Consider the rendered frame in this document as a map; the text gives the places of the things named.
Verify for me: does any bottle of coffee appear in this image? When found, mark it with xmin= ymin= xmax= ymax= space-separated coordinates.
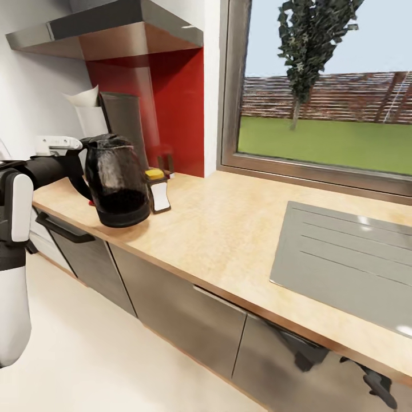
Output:
xmin=145 ymin=168 xmax=171 ymax=214

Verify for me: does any paper coffee filter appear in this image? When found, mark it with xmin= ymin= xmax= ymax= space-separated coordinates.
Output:
xmin=62 ymin=85 xmax=100 ymax=107

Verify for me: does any electric kettle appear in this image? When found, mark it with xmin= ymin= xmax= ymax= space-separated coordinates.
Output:
xmin=66 ymin=134 xmax=152 ymax=228

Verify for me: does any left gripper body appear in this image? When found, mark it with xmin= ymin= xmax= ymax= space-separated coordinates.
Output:
xmin=30 ymin=154 xmax=85 ymax=184

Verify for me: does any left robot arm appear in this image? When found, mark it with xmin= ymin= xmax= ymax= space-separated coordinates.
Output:
xmin=0 ymin=136 xmax=85 ymax=369

